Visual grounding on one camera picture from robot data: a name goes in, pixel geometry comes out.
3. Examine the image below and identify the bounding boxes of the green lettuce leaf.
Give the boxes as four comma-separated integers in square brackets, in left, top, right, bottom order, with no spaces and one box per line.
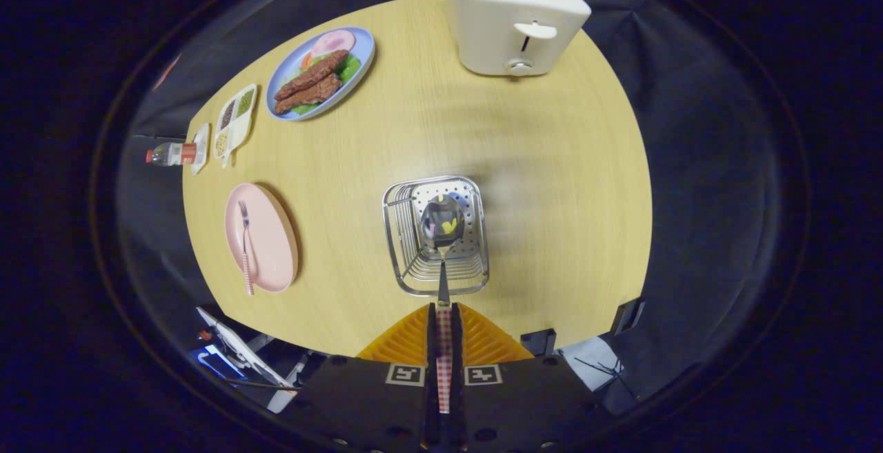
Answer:
[290,53,362,116]

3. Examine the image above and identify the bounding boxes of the blue plate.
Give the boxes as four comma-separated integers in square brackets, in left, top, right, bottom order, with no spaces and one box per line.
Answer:
[266,26,376,121]

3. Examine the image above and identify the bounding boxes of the white flat device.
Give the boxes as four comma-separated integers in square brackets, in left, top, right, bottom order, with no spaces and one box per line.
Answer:
[196,307,294,392]

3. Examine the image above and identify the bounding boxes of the blue glowing item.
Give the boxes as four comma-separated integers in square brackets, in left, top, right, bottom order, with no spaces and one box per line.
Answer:
[190,346,242,381]

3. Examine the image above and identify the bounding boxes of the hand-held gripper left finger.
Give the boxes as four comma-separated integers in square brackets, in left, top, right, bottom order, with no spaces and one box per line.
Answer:
[293,303,442,453]

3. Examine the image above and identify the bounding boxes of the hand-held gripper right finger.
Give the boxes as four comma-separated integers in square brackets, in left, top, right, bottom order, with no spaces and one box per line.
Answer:
[451,303,602,453]

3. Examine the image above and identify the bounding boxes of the metal wire basket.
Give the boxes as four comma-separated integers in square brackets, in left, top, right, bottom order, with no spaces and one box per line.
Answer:
[382,175,490,297]

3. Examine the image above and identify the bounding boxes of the brown meat strip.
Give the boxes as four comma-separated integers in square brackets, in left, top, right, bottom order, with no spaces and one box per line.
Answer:
[275,74,343,114]
[275,50,350,101]

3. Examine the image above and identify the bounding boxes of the white divided seasoning tray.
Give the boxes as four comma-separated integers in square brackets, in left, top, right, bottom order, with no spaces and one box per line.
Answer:
[212,83,258,168]

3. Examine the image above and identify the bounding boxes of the pink ham slice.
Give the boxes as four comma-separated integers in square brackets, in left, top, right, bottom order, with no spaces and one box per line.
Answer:
[310,30,357,59]

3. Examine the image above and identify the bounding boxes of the fork with red checkered handle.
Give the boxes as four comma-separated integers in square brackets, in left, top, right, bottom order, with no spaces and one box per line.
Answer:
[238,200,255,296]

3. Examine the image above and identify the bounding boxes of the white sheet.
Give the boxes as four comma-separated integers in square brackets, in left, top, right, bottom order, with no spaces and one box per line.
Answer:
[559,336,625,392]

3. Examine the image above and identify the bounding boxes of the white toaster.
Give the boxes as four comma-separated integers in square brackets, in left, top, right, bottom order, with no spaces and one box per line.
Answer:
[439,0,592,78]

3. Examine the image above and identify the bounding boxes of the small white dish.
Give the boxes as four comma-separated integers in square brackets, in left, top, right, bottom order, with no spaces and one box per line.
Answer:
[190,123,210,175]

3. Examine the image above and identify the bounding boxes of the black table clamp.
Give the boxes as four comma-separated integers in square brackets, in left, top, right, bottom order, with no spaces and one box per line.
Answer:
[611,296,646,336]
[520,328,557,357]

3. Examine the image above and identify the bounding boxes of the pink plate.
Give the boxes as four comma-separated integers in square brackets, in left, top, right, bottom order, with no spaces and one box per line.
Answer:
[224,183,299,294]

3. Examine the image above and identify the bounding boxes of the clear bottle with red label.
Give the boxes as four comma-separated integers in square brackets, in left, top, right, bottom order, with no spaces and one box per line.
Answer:
[146,142,201,166]

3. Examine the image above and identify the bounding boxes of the spoon with red checkered handle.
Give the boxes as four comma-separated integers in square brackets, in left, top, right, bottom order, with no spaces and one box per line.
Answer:
[419,194,466,414]

